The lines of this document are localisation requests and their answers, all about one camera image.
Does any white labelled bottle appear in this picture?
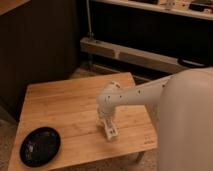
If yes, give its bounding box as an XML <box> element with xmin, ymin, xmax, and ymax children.
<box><xmin>100</xmin><ymin>123</ymin><xmax>118</xmax><ymax>141</ymax></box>

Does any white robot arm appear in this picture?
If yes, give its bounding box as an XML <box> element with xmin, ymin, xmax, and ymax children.
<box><xmin>97</xmin><ymin>67</ymin><xmax>213</xmax><ymax>171</ymax></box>

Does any black ceramic bowl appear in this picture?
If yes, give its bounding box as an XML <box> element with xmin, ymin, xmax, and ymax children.
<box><xmin>19</xmin><ymin>127</ymin><xmax>61</xmax><ymax>167</ymax></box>

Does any wooden table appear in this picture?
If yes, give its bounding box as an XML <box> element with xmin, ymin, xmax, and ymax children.
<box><xmin>8</xmin><ymin>73</ymin><xmax>157</xmax><ymax>171</ymax></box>

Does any grey vertical pole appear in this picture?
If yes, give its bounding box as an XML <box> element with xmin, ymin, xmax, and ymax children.
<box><xmin>86</xmin><ymin>0</ymin><xmax>93</xmax><ymax>40</ymax></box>

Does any wooden shelf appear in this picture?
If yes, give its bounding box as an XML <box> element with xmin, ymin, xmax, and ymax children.
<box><xmin>92</xmin><ymin>0</ymin><xmax>213</xmax><ymax>21</ymax></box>

